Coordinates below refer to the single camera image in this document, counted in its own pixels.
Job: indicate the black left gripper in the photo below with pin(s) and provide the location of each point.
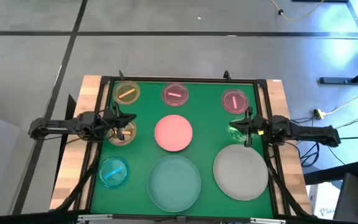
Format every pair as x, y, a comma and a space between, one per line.
110, 119

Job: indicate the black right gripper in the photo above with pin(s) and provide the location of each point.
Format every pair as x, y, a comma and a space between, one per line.
259, 126

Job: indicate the small green transparent plate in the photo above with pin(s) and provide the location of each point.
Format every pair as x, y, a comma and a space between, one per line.
236, 137

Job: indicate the small red transparent plate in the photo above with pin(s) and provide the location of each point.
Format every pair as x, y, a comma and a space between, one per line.
228, 102

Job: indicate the medium pink opaque plate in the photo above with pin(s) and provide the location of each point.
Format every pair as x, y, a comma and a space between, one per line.
173, 133

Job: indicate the small blue transparent plate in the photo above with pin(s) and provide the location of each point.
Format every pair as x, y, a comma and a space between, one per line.
113, 180

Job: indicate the large teal plastic plate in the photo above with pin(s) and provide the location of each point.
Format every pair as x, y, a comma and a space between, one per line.
174, 183

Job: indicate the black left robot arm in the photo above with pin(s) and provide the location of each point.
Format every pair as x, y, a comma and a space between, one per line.
57, 126

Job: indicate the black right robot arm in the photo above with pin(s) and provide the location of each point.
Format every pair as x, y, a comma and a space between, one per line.
309, 133

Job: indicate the small amber transparent plate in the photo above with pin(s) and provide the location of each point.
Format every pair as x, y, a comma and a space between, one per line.
130, 137

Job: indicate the small yellow transparent plate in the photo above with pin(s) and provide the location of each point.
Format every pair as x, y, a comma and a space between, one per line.
132, 98

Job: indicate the green table mat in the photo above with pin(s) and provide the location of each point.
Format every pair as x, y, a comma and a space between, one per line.
207, 130

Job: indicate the large grey plastic plate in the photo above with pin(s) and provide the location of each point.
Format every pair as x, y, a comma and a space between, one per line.
241, 172

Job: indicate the small pink transparent plate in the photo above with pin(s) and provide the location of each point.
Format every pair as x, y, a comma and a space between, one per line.
175, 101

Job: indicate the black triangular panel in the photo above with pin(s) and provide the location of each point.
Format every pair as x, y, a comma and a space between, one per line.
70, 105

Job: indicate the yellow power plug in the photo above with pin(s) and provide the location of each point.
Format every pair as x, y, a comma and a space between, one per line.
319, 114

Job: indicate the black slanted table beam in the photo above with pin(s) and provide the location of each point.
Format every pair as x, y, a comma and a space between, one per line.
328, 175

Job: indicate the white printed box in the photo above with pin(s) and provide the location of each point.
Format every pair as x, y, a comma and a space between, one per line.
322, 199

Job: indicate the black floor plug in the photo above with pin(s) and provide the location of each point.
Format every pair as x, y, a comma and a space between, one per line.
280, 12

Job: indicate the black case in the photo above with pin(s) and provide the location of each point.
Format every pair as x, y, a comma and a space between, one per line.
351, 202

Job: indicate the black bottom beam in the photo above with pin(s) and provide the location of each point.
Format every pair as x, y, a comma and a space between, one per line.
26, 218

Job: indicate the black frame clamp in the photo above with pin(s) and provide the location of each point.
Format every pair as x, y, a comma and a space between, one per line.
227, 75
121, 75

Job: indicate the black metal table frame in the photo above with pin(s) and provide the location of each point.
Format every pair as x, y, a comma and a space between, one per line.
182, 79

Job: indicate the aluminium bracket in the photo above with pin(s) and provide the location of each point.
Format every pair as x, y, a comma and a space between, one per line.
267, 221
95, 217

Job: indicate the black desk frame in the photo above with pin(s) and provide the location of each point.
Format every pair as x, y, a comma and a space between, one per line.
337, 81

